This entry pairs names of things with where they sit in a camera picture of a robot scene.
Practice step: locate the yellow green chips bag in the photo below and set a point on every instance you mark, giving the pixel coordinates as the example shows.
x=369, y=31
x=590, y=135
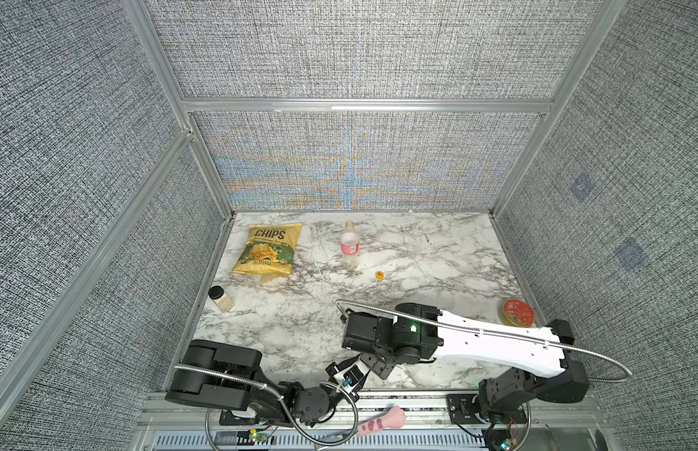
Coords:
x=270, y=249

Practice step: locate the round gold tin red lid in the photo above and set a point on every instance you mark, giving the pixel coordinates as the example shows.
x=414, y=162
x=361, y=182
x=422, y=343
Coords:
x=517, y=313

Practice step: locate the pink cat paw stick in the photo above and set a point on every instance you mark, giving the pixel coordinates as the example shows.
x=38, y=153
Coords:
x=369, y=424

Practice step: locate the small jar black lid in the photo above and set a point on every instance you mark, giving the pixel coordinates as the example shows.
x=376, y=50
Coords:
x=221, y=299

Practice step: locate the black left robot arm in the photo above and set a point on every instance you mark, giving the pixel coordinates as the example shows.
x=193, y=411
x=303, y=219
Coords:
x=230, y=378

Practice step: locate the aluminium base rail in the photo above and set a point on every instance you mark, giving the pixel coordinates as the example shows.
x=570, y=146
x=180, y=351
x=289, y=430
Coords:
x=167, y=426

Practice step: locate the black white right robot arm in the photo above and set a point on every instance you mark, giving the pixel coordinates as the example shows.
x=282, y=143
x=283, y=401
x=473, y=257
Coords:
x=539, y=367

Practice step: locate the clear bottle red label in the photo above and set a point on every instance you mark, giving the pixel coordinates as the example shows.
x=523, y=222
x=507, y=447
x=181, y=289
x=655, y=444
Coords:
x=350, y=245

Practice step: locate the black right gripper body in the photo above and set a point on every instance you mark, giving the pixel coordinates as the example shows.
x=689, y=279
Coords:
x=346, y=330

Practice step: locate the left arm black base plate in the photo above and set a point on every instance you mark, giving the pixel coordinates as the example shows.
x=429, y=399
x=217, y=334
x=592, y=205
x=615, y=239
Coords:
x=247, y=417

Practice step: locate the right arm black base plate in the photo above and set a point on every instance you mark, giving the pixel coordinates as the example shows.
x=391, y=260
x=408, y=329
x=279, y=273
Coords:
x=465, y=409

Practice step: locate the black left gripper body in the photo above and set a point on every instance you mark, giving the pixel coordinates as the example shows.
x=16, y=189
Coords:
x=330, y=367

